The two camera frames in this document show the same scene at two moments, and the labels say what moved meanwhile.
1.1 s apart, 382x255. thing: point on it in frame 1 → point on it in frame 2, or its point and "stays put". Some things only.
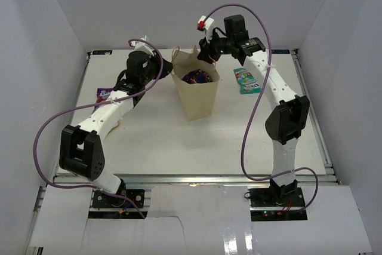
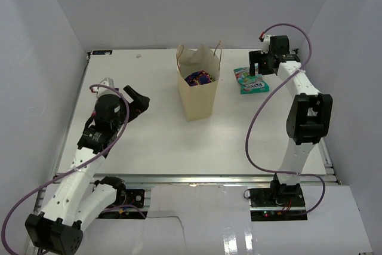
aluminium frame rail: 203,180 stays put
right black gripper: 208,54 → 257,57
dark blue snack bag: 197,76 stays put
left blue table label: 102,52 stays put
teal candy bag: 248,82 stays put
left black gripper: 167,67 → 138,105
